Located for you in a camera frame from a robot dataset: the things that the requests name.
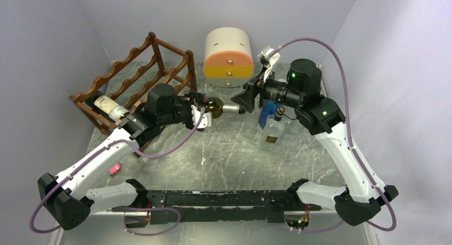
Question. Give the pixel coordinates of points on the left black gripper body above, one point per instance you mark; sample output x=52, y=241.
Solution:
x=184, y=112

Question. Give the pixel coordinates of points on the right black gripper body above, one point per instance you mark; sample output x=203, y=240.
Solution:
x=275, y=91

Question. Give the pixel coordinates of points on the blue glass bottle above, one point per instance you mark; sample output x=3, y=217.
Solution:
x=269, y=108

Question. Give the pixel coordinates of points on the olive green wine bottle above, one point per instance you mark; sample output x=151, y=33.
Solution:
x=217, y=107

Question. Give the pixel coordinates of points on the dark green labelled wine bottle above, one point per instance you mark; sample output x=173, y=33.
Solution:
x=107, y=107

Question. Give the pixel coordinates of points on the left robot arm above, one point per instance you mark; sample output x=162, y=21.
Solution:
x=70, y=197

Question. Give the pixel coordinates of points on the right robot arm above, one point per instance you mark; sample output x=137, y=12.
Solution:
x=364, y=194

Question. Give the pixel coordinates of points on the small clear glass bottle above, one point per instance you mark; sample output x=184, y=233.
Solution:
x=250, y=124

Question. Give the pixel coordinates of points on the clear bottle black gold cap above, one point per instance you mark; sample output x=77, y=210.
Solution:
x=273, y=129

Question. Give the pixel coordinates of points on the brown wooden wine rack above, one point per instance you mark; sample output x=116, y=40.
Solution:
x=141, y=74

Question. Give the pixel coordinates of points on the cream orange yellow drawer cabinet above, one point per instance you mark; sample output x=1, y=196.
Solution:
x=228, y=59

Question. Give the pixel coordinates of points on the pink cube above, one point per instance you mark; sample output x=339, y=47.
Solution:
x=115, y=170

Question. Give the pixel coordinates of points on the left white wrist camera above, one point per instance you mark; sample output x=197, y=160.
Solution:
x=202, y=118

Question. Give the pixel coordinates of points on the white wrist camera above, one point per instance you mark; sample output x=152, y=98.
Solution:
x=269, y=61
x=202, y=118

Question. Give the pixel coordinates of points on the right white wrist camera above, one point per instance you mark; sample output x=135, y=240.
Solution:
x=269, y=61

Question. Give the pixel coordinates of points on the black base frame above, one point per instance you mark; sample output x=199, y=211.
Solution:
x=163, y=207

